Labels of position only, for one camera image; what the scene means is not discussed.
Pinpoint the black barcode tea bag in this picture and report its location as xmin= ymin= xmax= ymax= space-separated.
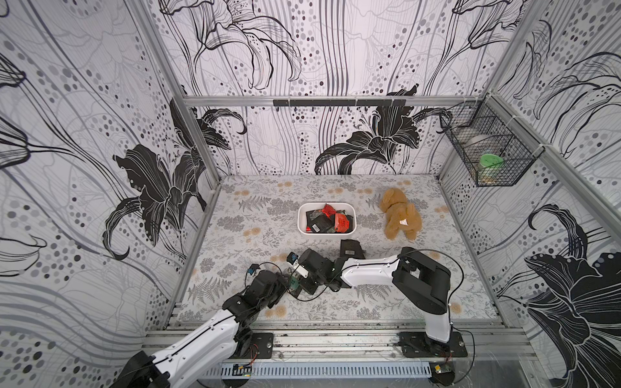
xmin=340 ymin=239 xmax=365 ymax=260
xmin=306 ymin=210 xmax=335 ymax=234

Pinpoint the red black tea bag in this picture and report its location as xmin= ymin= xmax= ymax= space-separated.
xmin=334 ymin=213 xmax=350 ymax=234

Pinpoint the red square tea bag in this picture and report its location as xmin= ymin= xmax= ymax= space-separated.
xmin=322 ymin=204 xmax=336 ymax=218

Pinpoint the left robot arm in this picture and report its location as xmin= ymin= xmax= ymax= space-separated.
xmin=112 ymin=271 xmax=289 ymax=387

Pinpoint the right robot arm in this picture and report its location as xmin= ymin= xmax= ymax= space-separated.
xmin=287 ymin=247 xmax=452 ymax=344

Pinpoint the white plastic storage box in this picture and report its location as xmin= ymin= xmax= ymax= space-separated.
xmin=298 ymin=202 xmax=357 ymax=238

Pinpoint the brown plush teddy dog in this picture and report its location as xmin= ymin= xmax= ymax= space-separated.
xmin=379 ymin=188 xmax=423 ymax=241

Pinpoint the green lidded cup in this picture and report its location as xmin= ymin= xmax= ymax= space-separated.
xmin=478 ymin=154 xmax=505 ymax=185

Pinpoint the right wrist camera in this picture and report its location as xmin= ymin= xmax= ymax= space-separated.
xmin=286 ymin=252 xmax=299 ymax=265

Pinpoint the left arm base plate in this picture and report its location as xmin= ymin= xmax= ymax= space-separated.
xmin=231 ymin=332 xmax=274 ymax=360

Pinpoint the white slotted cable duct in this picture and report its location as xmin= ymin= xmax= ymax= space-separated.
xmin=200 ymin=361 xmax=432 ymax=380

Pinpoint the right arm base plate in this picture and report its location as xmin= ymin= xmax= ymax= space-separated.
xmin=396 ymin=331 xmax=468 ymax=359

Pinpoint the black wire basket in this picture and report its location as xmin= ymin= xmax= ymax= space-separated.
xmin=440 ymin=101 xmax=539 ymax=187

